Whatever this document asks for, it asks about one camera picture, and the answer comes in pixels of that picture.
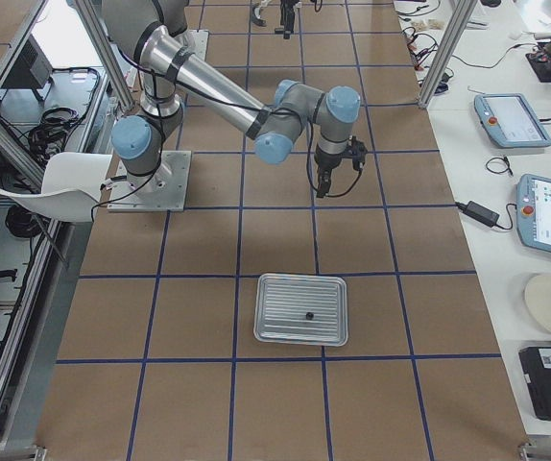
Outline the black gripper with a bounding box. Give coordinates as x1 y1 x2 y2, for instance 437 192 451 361
278 0 299 37
314 136 368 198

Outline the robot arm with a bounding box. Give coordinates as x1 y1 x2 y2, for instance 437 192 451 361
102 1 367 198

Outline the silver metal tray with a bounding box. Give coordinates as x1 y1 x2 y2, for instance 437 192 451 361
253 273 348 347

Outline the dark brake shoe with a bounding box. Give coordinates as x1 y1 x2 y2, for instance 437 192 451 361
250 3 267 27

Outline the black power adapter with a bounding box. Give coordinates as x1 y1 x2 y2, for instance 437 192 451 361
455 201 504 230

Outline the far teach pendant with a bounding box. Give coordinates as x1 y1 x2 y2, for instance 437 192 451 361
473 93 551 149

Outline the teach pendant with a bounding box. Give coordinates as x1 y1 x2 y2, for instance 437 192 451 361
473 93 551 149
516 174 551 253

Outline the near teach pendant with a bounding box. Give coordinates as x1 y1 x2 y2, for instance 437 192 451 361
516 174 551 253

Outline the brown paper table mat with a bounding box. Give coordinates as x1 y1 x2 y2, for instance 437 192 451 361
36 1 525 460

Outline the white chair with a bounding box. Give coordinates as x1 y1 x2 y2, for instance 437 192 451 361
0 152 112 223

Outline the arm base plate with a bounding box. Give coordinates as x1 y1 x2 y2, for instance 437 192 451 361
186 29 209 60
107 151 192 212

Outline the aluminium frame post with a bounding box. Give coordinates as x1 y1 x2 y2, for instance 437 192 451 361
418 0 476 109

